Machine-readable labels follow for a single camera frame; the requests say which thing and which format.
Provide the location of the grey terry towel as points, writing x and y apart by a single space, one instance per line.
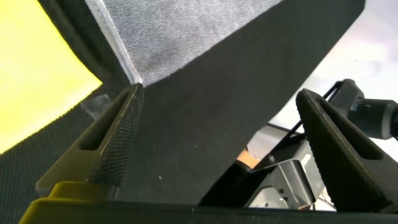
171 37

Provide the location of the black table cloth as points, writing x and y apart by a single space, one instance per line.
186 130

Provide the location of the robot torso metal frame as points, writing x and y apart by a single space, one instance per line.
292 174

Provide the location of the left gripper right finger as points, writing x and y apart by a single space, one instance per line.
342 168

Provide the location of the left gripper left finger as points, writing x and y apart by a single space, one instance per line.
115 146

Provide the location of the clear tape piece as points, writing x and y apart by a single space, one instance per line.
96 105

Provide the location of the yellow microfibre towel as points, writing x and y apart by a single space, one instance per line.
31 77

